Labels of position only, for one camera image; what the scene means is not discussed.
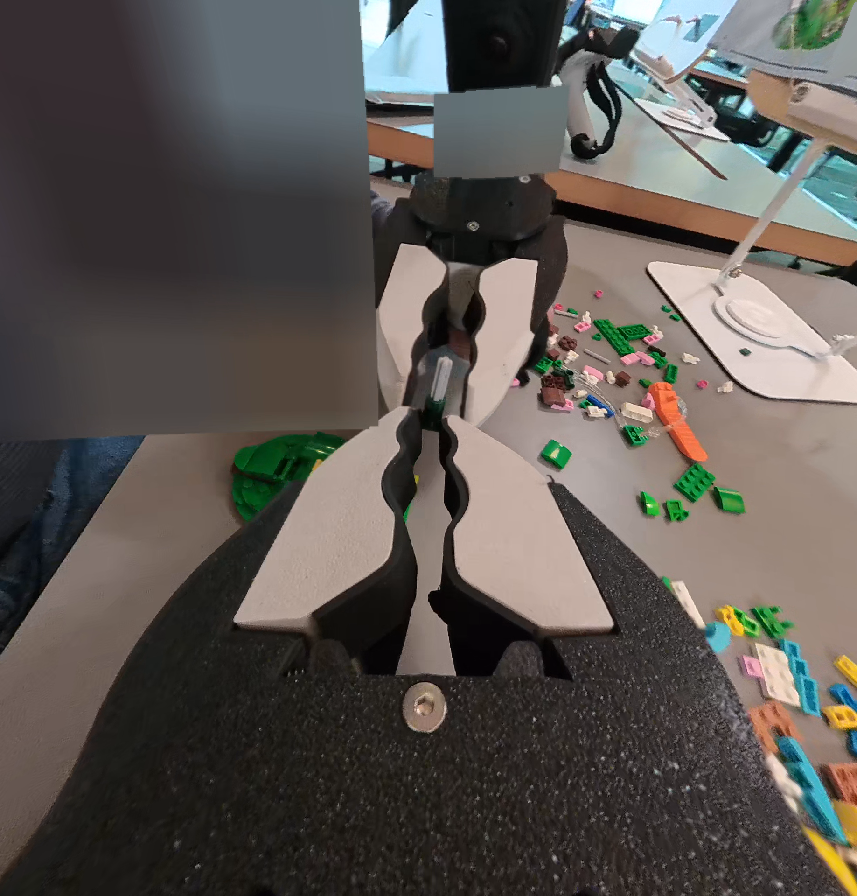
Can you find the lego instruction booklet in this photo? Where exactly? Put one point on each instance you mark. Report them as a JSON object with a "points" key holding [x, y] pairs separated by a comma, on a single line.
{"points": [[764, 35]]}

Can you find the green round lego base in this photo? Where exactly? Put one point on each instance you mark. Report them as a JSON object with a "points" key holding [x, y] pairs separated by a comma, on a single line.
{"points": [[274, 462]]}

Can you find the spare gripper pale pistol grip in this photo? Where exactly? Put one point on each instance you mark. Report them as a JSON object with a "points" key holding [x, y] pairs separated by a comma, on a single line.
{"points": [[579, 105]]}

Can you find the orange lego brick separator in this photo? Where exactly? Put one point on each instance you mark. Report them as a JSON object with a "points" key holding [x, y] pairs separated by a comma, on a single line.
{"points": [[673, 420]]}

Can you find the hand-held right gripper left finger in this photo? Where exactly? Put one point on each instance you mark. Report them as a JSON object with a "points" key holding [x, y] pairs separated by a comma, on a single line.
{"points": [[330, 539]]}

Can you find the wooden table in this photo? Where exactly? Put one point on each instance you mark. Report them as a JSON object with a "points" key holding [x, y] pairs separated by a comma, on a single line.
{"points": [[645, 175]]}

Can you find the white tablet stand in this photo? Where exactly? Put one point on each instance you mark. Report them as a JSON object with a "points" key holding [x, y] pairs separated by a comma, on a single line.
{"points": [[694, 315]]}

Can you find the green curved lego slope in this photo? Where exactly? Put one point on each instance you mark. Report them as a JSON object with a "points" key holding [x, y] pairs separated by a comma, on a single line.
{"points": [[556, 455], [729, 500]]}

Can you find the pile of colourful lego bricks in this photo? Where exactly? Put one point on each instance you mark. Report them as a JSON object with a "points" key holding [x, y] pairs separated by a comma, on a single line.
{"points": [[778, 672]]}

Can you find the pile of green pink lego bricks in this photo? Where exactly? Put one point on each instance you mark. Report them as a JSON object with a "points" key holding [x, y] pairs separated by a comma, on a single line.
{"points": [[614, 336]]}

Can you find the person's lap in jeans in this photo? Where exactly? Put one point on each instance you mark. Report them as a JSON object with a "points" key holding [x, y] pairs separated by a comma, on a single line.
{"points": [[22, 560]]}

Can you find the white and green lego bar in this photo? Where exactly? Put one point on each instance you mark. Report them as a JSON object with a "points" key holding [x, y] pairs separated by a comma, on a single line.
{"points": [[442, 381]]}

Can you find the small green lego piece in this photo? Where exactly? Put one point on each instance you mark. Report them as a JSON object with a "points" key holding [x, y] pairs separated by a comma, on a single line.
{"points": [[649, 505], [677, 511]]}

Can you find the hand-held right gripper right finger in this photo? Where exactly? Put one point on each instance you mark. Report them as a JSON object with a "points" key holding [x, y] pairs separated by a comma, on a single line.
{"points": [[512, 546]]}

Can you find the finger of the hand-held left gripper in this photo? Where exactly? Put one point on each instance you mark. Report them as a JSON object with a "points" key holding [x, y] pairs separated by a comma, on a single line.
{"points": [[505, 322], [400, 315]]}

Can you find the green studded lego plate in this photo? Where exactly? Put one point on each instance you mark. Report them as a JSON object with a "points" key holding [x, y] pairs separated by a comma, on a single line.
{"points": [[694, 483]]}

